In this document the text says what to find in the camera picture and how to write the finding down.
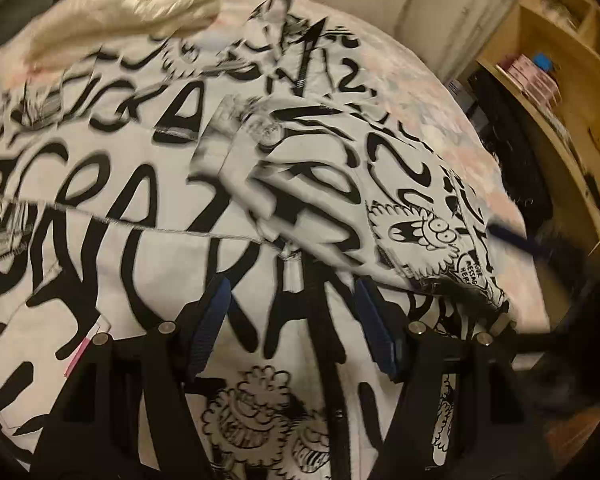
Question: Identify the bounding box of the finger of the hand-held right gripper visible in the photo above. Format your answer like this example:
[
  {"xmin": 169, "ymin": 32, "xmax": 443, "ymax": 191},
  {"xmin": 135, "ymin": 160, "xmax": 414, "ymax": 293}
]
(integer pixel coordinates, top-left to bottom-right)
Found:
[{"xmin": 486, "ymin": 225, "xmax": 581, "ymax": 266}]

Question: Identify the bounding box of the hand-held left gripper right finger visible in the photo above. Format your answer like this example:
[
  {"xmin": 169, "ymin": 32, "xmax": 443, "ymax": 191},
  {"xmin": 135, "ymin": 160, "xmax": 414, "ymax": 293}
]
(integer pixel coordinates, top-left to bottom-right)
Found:
[{"xmin": 355, "ymin": 277, "xmax": 561, "ymax": 480}]

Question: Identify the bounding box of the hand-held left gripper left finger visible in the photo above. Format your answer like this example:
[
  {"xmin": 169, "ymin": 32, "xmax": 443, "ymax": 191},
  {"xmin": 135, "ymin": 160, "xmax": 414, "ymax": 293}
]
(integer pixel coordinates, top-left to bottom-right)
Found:
[{"xmin": 30, "ymin": 277, "xmax": 233, "ymax": 480}]

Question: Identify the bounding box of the black and white printed jacket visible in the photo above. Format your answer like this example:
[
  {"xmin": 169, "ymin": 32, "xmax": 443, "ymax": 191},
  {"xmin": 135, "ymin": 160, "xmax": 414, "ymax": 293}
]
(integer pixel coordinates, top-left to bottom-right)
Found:
[{"xmin": 0, "ymin": 0, "xmax": 511, "ymax": 480}]

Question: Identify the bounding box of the cream shiny puffer jacket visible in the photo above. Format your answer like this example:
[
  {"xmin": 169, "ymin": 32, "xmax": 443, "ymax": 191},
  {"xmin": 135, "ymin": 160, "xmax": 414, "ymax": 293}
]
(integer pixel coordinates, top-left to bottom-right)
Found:
[{"xmin": 27, "ymin": 0, "xmax": 228, "ymax": 68}]

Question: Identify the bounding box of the black bag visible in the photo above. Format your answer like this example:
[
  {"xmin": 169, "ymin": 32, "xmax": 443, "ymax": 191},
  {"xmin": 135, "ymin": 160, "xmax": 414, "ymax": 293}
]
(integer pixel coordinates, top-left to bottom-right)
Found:
[{"xmin": 467, "ymin": 67, "xmax": 556, "ymax": 231}]

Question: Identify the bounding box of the wooden shelf unit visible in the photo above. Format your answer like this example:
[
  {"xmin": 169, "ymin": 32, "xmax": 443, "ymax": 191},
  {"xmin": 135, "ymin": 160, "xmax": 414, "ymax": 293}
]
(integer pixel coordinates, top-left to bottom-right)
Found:
[{"xmin": 475, "ymin": 0, "xmax": 600, "ymax": 281}]

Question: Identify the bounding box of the pink mini drawer set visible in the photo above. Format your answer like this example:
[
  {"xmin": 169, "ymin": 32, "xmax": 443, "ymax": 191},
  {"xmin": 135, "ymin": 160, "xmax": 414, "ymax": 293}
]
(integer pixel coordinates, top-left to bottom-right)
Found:
[{"xmin": 497, "ymin": 55, "xmax": 563, "ymax": 106}]

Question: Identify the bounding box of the pastel cat print blanket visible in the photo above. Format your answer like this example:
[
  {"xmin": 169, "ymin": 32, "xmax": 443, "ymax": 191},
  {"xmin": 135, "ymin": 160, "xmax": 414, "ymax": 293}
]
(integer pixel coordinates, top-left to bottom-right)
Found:
[{"xmin": 220, "ymin": 0, "xmax": 556, "ymax": 331}]

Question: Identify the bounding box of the cream floral curtain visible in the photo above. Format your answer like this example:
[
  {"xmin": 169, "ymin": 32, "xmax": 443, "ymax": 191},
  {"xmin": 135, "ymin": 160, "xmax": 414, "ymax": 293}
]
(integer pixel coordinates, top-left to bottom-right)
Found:
[{"xmin": 220, "ymin": 0, "xmax": 551, "ymax": 86}]

